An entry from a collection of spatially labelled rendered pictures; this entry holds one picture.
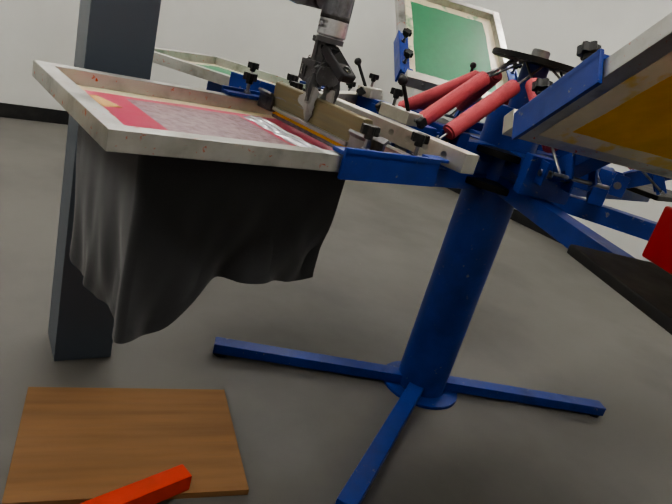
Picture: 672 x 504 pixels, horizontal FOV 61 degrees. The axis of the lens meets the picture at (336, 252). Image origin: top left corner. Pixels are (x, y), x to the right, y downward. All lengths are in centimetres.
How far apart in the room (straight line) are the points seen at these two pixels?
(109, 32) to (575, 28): 483
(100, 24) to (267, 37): 412
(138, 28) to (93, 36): 12
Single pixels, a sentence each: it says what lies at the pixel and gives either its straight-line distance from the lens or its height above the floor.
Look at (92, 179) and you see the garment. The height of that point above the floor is 79.
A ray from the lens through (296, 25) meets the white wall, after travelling 596.
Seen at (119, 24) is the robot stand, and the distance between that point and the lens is 179.
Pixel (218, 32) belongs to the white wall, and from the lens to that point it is 558.
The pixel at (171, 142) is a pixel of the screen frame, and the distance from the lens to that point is 104.
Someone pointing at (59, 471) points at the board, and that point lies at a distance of 173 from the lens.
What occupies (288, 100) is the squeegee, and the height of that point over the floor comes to 103.
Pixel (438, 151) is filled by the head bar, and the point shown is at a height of 102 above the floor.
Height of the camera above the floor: 121
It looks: 20 degrees down
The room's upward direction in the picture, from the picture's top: 16 degrees clockwise
